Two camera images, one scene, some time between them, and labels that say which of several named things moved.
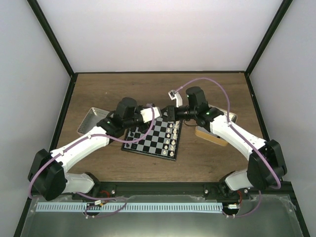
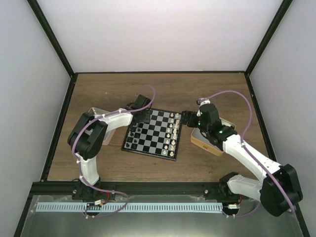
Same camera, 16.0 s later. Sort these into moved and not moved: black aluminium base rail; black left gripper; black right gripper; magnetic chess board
Moved: black left gripper; black right gripper
Not moved: black aluminium base rail; magnetic chess board
